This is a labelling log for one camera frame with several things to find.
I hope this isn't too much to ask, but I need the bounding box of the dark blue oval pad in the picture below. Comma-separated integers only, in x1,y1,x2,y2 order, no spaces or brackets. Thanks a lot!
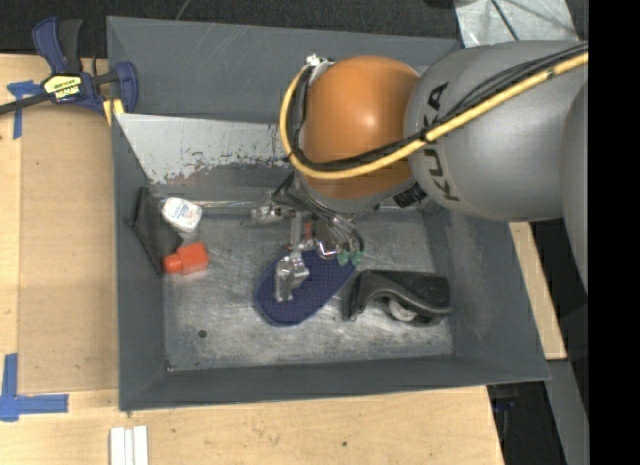
252,248,358,328

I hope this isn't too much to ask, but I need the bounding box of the black tool with white wheel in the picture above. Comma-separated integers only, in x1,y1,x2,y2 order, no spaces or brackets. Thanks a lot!
340,268,455,328

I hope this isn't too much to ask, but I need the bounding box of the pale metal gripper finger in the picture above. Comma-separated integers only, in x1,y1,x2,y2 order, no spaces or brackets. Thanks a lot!
273,252,310,303
247,204,293,226

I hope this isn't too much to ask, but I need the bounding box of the grey metal bin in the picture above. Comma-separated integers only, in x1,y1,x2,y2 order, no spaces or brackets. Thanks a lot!
105,15,552,412

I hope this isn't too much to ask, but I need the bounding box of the orange plastic block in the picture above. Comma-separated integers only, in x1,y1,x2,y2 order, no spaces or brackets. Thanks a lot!
161,241,210,276

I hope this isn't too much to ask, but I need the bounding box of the black cylinder on white bracket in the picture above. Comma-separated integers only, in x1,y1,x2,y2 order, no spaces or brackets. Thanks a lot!
392,184,429,210

